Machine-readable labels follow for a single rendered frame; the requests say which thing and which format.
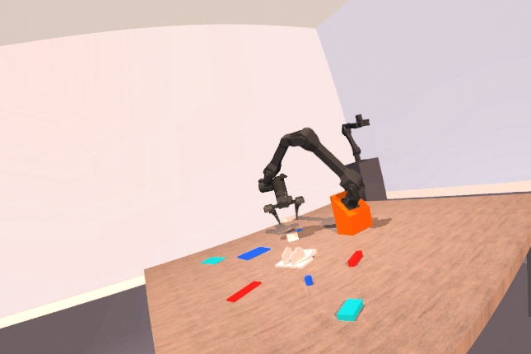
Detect blue flat rectangular plate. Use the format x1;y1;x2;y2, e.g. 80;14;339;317
237;247;271;260

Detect cyan flat block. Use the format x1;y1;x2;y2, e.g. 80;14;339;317
337;299;363;322

